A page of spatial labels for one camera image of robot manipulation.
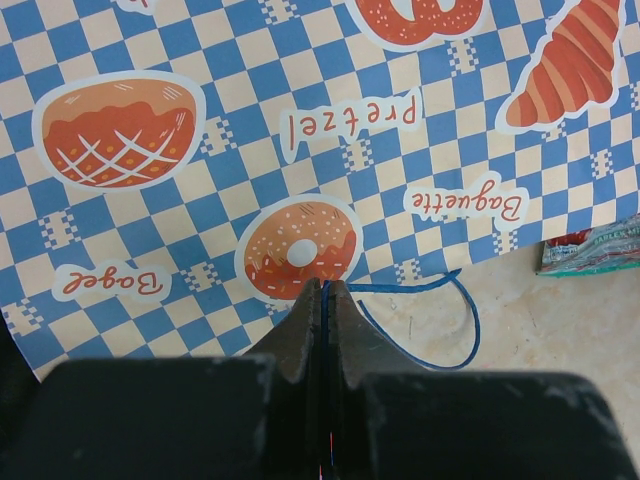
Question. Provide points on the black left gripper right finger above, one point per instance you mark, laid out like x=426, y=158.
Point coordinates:
x=394, y=419

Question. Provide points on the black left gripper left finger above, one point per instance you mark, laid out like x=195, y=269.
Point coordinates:
x=237, y=417

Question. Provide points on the black floral plush blanket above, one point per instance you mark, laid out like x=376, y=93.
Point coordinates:
x=18, y=386

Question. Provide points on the blue checkered paper bag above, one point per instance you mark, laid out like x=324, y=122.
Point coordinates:
x=173, y=172

